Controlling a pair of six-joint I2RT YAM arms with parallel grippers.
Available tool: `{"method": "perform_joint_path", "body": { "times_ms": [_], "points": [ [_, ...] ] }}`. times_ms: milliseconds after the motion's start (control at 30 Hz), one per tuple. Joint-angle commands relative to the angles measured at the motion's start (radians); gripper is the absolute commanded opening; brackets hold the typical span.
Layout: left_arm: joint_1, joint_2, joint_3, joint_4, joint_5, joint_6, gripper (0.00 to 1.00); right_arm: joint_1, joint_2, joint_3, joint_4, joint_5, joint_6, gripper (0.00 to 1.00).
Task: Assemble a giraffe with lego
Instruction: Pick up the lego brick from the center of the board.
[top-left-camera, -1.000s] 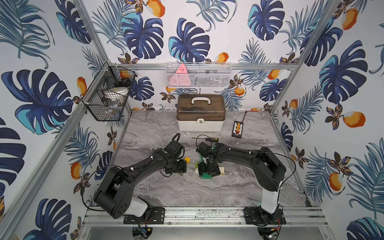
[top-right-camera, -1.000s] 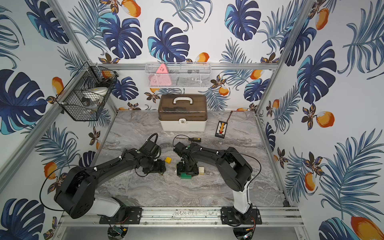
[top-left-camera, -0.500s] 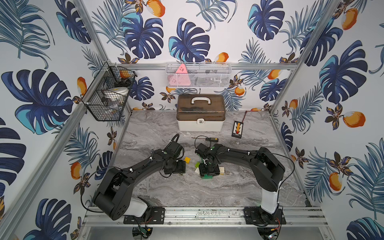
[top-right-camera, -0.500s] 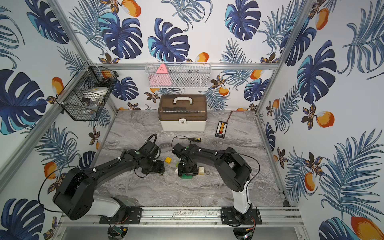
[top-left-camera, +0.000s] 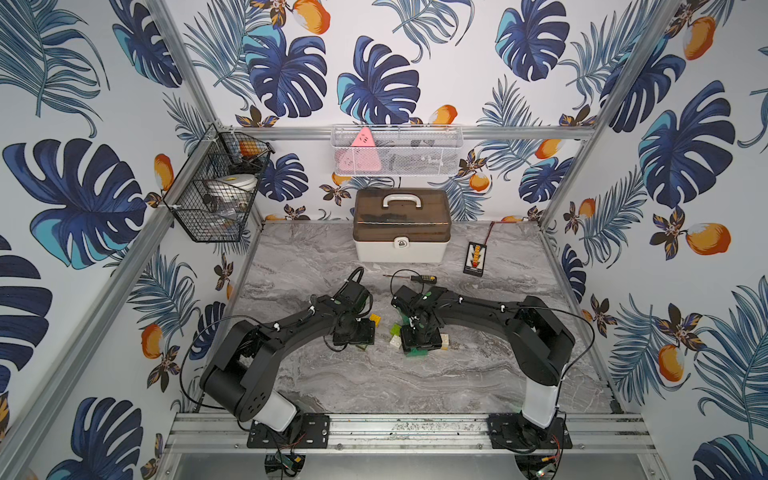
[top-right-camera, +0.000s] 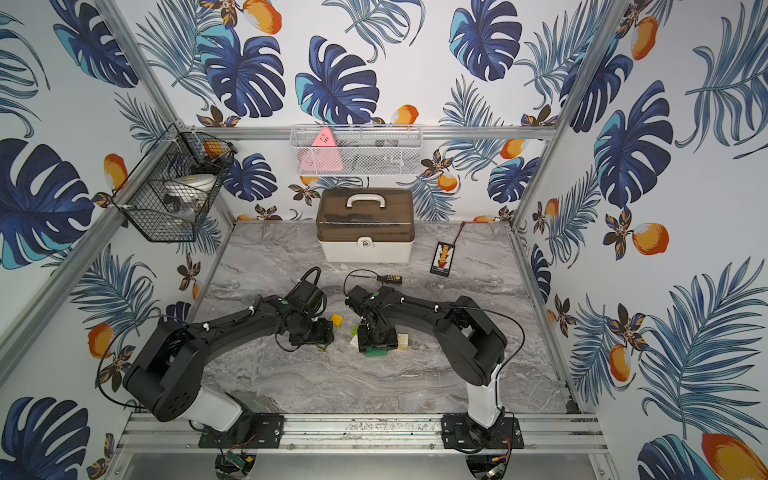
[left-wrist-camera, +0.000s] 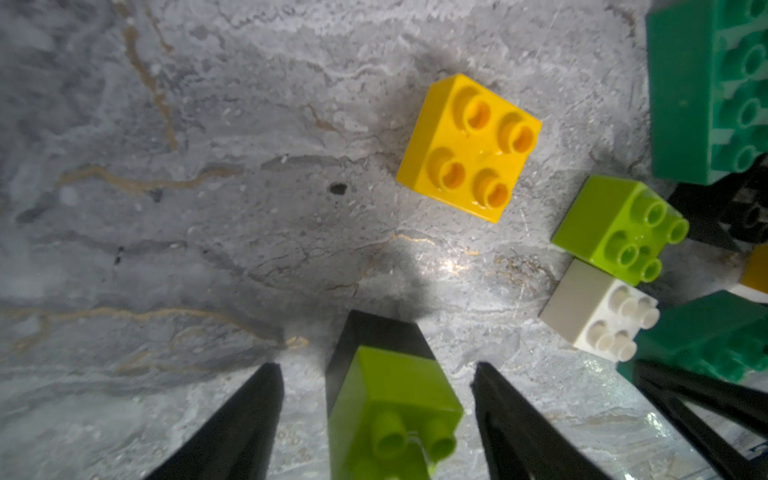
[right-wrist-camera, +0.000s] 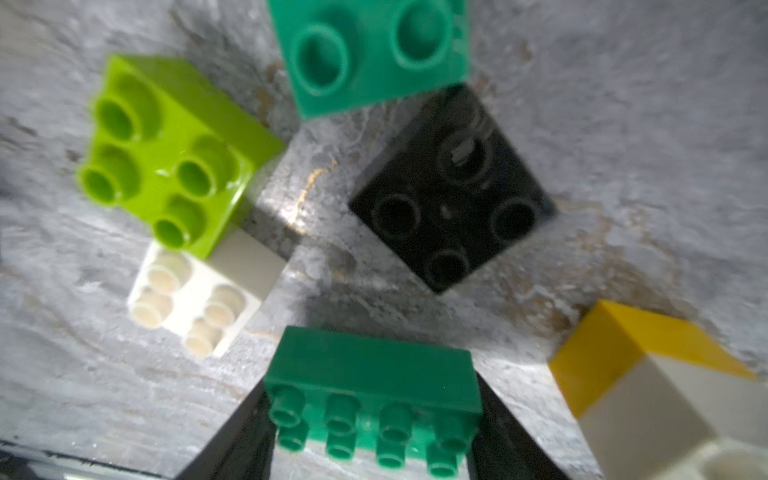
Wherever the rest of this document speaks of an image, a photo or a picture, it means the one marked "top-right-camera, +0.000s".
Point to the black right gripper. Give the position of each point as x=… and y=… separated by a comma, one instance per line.
x=388, y=340

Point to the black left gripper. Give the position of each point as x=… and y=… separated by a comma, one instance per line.
x=313, y=333

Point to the dark green long brick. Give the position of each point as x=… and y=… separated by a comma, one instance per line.
x=376, y=353

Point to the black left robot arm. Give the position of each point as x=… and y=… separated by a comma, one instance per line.
x=166, y=378

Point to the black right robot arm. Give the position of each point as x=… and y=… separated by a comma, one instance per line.
x=473, y=345

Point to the yellow square brick left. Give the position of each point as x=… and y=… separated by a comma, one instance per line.
x=337, y=320

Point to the black card with arrows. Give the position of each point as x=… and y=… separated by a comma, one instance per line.
x=442, y=260

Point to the brown lid storage box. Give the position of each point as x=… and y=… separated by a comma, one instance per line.
x=366, y=225

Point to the pink triangle sign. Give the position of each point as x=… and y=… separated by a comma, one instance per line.
x=322, y=156

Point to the white object in basket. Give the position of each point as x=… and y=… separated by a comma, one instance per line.
x=189, y=186

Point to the black handle screwdriver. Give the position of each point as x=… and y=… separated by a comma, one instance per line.
x=390, y=279

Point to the white wire shelf basket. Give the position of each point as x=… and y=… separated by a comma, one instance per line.
x=368, y=150

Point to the black wire basket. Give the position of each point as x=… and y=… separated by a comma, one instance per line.
x=169, y=195

